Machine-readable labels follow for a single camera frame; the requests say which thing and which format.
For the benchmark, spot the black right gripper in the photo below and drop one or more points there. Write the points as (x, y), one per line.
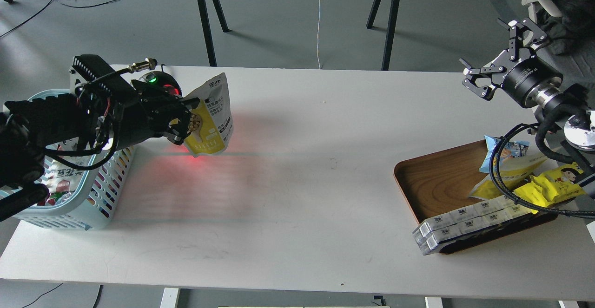
(531, 82)

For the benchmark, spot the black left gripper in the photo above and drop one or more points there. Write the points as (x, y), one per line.
(115, 106)

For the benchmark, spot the yellow white snack pouch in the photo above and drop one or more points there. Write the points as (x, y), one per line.
(211, 122)
(512, 171)

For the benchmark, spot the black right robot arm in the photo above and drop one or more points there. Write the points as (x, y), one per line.
(564, 131)

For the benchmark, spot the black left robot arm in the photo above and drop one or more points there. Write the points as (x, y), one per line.
(48, 127)

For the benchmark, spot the blue snack bag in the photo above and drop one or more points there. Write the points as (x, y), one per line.
(511, 149)

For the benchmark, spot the light blue plastic basket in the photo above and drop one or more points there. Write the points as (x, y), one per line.
(92, 207)

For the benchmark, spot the snack packs in basket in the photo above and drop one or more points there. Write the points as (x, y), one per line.
(62, 182)

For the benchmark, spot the yellow cartoon snack bag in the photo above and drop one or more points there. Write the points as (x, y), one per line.
(552, 187)

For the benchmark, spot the long white snack box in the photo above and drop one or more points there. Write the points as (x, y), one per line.
(437, 233)

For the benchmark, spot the black barcode scanner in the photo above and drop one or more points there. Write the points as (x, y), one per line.
(164, 80)

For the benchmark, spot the black background table legs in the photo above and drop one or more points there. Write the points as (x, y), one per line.
(311, 34)

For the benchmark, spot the brown wooden tray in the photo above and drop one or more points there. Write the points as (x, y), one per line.
(436, 183)

